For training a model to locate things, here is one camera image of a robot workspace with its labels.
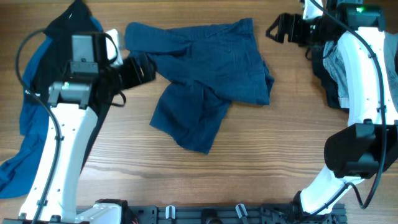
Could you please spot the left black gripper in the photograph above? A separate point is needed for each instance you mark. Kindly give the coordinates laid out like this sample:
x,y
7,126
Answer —
x,y
134,78

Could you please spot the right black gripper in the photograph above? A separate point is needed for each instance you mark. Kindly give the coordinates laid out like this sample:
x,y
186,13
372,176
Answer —
x,y
295,22

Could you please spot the navy blue shorts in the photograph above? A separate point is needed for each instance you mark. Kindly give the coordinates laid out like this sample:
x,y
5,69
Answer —
x,y
208,68

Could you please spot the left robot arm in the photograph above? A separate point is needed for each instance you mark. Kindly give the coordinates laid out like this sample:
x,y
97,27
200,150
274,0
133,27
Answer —
x,y
88,83

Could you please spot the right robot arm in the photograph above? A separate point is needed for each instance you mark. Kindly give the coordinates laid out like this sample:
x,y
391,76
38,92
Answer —
x,y
368,145

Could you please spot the light blue denim jeans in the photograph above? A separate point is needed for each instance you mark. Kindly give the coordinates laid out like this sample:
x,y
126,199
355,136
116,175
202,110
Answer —
x,y
335,67

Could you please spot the black folded garment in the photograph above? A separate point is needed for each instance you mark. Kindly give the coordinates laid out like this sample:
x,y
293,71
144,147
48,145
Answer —
x,y
327,82

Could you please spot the blue t-shirt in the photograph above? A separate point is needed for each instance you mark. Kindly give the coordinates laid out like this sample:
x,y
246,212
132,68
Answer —
x,y
17,176

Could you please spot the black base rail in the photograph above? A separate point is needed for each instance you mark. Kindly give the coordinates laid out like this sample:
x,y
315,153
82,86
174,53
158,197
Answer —
x,y
277,213

